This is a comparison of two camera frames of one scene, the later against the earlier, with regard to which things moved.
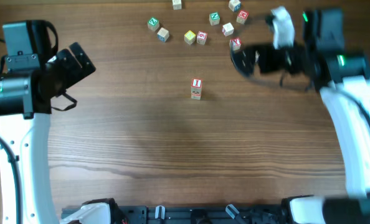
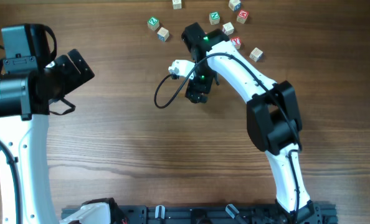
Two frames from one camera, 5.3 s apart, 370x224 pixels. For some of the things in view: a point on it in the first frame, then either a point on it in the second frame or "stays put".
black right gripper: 266,59 to 196,94
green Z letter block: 153,23 stays put
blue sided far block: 235,5 stays put
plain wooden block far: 177,4 stays put
